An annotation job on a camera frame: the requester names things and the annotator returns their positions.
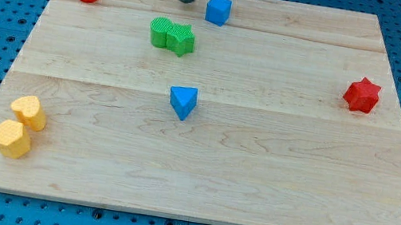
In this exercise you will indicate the blue triangle block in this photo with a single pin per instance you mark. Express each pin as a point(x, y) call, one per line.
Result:
point(183, 100)

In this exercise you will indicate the wooden board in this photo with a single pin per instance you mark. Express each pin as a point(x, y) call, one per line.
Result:
point(271, 140)

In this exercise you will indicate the green star block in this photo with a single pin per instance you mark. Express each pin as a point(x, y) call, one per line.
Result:
point(180, 39)

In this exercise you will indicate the green cylinder block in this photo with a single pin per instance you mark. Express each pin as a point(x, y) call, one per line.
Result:
point(159, 28)

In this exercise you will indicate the blue cube block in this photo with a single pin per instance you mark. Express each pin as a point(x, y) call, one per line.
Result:
point(218, 11)

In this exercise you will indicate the red star block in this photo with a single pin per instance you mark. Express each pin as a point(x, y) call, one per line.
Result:
point(362, 95)

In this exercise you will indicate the yellow heart block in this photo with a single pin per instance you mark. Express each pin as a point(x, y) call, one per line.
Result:
point(28, 110)

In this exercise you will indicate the yellow hexagon block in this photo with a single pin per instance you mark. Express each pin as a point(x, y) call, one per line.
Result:
point(14, 139)

